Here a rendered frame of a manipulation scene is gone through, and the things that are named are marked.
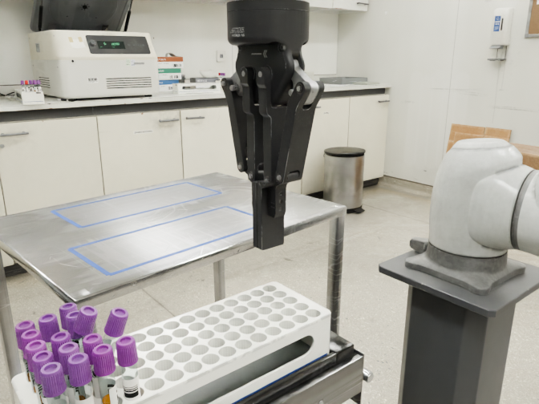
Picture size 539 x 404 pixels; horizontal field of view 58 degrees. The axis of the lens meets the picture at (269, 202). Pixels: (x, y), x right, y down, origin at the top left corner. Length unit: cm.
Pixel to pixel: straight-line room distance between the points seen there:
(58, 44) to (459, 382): 243
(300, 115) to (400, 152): 394
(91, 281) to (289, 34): 47
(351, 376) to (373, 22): 410
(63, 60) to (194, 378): 245
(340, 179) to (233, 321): 309
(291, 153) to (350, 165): 312
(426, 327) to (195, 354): 70
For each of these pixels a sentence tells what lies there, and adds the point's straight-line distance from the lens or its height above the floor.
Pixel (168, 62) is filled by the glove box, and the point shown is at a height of 109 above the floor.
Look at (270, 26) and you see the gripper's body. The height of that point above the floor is 115.
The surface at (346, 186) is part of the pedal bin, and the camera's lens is 359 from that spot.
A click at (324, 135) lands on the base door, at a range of 384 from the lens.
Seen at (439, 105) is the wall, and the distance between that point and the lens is 412.
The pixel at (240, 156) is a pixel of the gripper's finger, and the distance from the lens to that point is 50.
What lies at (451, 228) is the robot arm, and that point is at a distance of 100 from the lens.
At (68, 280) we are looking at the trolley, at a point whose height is 82.
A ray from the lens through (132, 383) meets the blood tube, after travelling 42.
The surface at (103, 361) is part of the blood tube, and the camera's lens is 40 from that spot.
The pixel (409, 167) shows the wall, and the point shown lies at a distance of 433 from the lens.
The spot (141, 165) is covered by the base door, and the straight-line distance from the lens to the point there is 297.
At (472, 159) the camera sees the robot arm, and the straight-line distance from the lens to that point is 97.
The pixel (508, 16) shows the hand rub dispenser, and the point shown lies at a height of 138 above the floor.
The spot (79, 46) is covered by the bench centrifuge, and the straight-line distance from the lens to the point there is 284.
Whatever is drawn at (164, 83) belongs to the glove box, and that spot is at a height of 95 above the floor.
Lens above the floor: 113
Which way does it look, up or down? 17 degrees down
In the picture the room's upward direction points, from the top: straight up
